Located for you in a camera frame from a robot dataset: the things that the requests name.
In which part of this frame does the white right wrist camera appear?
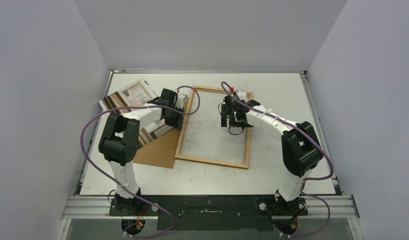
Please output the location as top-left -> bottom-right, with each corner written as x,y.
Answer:
236,90 -> 248,102

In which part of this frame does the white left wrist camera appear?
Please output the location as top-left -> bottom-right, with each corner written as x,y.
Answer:
175,93 -> 189,109

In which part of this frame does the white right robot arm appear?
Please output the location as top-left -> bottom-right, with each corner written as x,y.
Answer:
220,92 -> 324,215

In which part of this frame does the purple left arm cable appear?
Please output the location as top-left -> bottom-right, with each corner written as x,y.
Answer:
80,85 -> 201,239

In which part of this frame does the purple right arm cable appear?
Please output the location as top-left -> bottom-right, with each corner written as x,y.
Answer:
220,81 -> 335,239

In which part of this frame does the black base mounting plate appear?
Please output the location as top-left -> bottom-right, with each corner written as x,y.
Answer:
108,194 -> 308,231

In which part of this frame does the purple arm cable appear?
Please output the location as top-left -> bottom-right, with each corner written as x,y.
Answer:
80,85 -> 201,239
220,81 -> 335,239

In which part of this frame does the aluminium front rail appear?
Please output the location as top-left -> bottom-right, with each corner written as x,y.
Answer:
62,195 -> 360,220

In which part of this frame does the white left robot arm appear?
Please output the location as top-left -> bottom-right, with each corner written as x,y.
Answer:
98,88 -> 188,216

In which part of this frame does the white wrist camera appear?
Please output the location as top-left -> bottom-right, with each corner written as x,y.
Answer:
175,93 -> 189,109
236,90 -> 248,102

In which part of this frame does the printed photo sheet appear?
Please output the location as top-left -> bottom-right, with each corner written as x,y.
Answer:
98,79 -> 173,146

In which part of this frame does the brown backing board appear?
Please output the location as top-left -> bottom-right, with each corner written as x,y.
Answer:
125,102 -> 181,169

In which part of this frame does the wooden picture frame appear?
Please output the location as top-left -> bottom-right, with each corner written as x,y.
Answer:
175,85 -> 252,170

